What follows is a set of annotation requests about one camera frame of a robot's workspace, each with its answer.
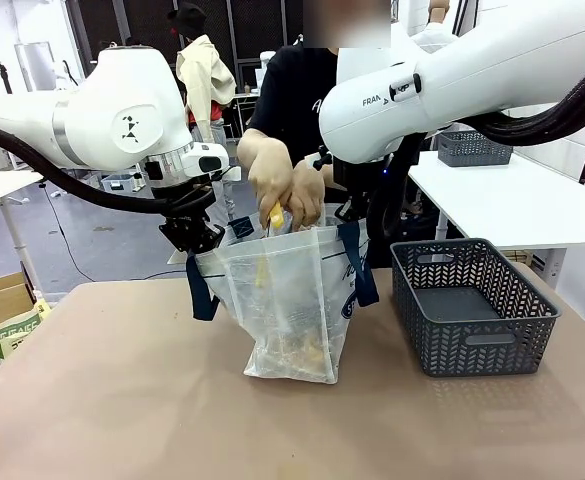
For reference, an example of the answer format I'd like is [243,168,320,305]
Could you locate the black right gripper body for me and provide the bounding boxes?
[331,159,372,209]

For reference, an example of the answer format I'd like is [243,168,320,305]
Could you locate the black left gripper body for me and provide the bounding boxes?
[159,210,226,255]

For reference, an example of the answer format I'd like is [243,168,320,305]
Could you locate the yellow snack packet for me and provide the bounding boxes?
[253,201,287,290]

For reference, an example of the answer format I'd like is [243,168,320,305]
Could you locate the white shopping bag navy handles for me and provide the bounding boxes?
[185,202,381,385]

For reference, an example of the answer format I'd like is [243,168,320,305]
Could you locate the large grey plastic basket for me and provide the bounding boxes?
[389,238,564,378]

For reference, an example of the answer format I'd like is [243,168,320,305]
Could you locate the person's left hand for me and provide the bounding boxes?
[285,159,328,233]

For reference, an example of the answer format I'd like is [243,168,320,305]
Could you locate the person's right hand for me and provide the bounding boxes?
[236,128,296,232]

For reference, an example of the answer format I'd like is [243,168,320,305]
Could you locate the metal floor plate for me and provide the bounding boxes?
[166,247,198,266]

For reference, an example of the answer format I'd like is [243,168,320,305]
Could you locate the white storage crate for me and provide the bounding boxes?
[100,172,146,194]

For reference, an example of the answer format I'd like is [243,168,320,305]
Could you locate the person in black shirt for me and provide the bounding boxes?
[246,0,398,269]

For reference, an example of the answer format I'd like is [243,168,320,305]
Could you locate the small grey plastic basket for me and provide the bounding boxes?
[436,130,515,168]

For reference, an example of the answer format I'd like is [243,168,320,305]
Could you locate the mannequin in beige jacket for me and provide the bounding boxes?
[166,2,238,221]

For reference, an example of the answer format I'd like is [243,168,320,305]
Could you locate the white desk with basket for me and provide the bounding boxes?
[406,149,585,291]

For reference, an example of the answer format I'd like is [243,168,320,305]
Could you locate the green print carton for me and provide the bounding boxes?
[0,298,53,361]

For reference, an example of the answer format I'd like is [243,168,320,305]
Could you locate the white panel board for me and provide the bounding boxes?
[14,41,57,93]

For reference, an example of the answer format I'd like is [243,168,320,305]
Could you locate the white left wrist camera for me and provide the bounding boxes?
[181,142,231,178]

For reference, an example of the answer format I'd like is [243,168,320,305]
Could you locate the thin black floor cable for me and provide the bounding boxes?
[39,182,189,281]

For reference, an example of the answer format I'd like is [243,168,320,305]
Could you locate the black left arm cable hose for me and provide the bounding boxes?
[0,118,218,217]

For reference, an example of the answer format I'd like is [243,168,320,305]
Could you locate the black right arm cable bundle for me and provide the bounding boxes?
[366,47,585,239]

